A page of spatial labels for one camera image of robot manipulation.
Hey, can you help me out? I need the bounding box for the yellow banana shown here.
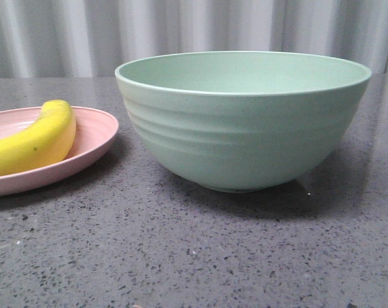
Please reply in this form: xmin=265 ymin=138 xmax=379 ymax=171
xmin=0 ymin=99 xmax=76 ymax=176

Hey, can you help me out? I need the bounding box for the green ribbed bowl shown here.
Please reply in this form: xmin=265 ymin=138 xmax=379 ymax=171
xmin=115 ymin=51 xmax=371 ymax=192

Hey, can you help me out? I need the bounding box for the pink plate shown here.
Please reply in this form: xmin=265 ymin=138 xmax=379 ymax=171
xmin=0 ymin=107 xmax=119 ymax=196

